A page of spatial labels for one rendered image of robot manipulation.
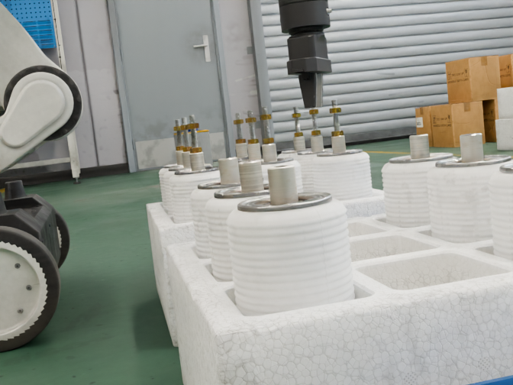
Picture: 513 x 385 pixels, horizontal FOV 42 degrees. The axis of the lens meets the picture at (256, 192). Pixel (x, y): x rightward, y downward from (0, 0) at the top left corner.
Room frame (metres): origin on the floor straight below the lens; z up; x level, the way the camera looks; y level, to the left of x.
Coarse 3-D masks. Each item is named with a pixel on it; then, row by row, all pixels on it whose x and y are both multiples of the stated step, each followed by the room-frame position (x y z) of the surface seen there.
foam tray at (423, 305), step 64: (192, 256) 0.72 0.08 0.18; (384, 256) 0.72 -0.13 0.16; (448, 256) 0.60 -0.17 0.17; (192, 320) 0.58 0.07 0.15; (256, 320) 0.45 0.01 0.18; (320, 320) 0.45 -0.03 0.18; (384, 320) 0.46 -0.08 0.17; (448, 320) 0.47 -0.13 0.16; (512, 320) 0.48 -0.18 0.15; (192, 384) 0.66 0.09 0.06; (256, 384) 0.44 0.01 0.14; (320, 384) 0.45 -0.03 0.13; (384, 384) 0.46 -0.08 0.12; (448, 384) 0.47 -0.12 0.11
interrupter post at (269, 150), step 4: (264, 144) 1.07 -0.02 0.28; (268, 144) 1.06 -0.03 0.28; (272, 144) 1.06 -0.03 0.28; (264, 148) 1.06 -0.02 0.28; (268, 148) 1.06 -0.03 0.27; (272, 148) 1.06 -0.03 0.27; (264, 152) 1.06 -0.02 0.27; (268, 152) 1.06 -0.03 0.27; (272, 152) 1.06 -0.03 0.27; (264, 156) 1.07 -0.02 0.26; (268, 156) 1.06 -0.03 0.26; (272, 156) 1.06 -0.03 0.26; (264, 160) 1.07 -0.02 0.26; (268, 160) 1.06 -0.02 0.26; (272, 160) 1.06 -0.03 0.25; (276, 160) 1.07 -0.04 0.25
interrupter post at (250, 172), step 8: (256, 160) 0.64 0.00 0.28; (240, 168) 0.63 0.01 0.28; (248, 168) 0.63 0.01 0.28; (256, 168) 0.63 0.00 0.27; (240, 176) 0.63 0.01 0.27; (248, 176) 0.63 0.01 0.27; (256, 176) 0.63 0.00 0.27; (240, 184) 0.64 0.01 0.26; (248, 184) 0.63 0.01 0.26; (256, 184) 0.63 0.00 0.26
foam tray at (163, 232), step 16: (160, 208) 1.23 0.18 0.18; (352, 208) 1.02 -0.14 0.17; (368, 208) 1.02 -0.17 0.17; (384, 208) 1.03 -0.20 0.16; (160, 224) 1.01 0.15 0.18; (176, 224) 0.99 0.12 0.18; (192, 224) 0.97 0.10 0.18; (160, 240) 0.96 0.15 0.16; (176, 240) 0.96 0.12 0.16; (192, 240) 0.97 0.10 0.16; (160, 256) 1.00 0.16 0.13; (160, 272) 1.07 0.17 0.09; (160, 288) 1.14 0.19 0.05; (176, 336) 0.96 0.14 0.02
